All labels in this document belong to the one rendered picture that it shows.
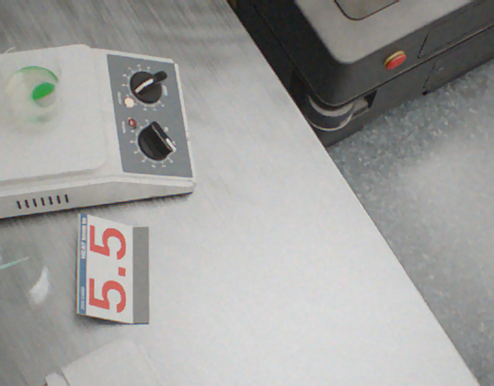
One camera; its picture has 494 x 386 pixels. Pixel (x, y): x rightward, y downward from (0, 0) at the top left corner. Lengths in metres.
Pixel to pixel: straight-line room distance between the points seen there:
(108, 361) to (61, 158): 0.59
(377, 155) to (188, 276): 0.93
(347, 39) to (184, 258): 0.63
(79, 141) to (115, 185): 0.05
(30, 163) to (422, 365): 0.39
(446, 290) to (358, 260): 0.82
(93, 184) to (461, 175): 1.04
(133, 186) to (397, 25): 0.69
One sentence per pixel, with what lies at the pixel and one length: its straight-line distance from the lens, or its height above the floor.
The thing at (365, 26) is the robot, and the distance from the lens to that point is 1.60.
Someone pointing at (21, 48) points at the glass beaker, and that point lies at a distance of 0.94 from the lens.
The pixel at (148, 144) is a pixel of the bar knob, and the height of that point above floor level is 0.81.
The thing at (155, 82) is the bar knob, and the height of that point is 0.81.
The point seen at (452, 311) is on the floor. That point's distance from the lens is 1.85.
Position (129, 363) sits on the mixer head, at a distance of 0.39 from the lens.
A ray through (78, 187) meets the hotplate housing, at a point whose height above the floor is 0.81.
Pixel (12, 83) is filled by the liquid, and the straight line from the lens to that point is 0.97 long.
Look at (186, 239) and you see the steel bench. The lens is 1.03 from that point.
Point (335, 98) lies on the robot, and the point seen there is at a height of 0.25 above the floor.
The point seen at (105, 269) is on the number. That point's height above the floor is 0.77.
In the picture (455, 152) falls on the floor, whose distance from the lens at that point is 1.94.
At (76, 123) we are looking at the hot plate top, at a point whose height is 0.84.
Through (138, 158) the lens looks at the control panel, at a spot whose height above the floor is 0.81.
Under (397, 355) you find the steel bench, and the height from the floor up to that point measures 0.75.
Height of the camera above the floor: 1.73
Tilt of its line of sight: 69 degrees down
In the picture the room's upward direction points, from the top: 11 degrees clockwise
